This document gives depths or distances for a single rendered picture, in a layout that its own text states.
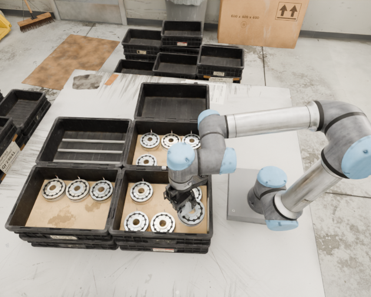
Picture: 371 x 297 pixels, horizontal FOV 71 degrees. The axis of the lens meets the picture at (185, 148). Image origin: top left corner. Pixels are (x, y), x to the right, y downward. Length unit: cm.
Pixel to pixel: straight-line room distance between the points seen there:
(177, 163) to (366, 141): 48
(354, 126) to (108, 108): 142
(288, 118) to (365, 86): 286
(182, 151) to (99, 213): 64
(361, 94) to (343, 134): 271
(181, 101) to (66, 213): 88
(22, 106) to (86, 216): 155
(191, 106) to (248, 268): 91
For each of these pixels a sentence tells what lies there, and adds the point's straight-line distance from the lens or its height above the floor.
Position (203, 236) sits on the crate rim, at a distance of 103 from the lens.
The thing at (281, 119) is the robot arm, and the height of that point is 135.
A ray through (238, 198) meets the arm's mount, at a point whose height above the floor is 76.
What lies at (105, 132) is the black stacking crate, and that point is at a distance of 149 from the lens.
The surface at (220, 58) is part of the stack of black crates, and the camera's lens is 260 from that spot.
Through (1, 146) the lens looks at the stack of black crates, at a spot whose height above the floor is 52.
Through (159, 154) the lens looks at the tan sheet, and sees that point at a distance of 134.
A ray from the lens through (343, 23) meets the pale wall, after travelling 430.
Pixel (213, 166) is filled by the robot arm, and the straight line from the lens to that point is 72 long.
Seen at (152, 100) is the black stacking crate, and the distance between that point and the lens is 162.
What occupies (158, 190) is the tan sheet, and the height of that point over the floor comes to 83.
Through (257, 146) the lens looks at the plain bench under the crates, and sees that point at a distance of 159.
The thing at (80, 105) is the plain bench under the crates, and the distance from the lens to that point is 189.
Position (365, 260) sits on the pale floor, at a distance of 234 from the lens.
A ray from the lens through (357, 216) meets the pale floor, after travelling 247.
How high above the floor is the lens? 191
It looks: 52 degrees down
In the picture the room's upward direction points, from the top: 1 degrees clockwise
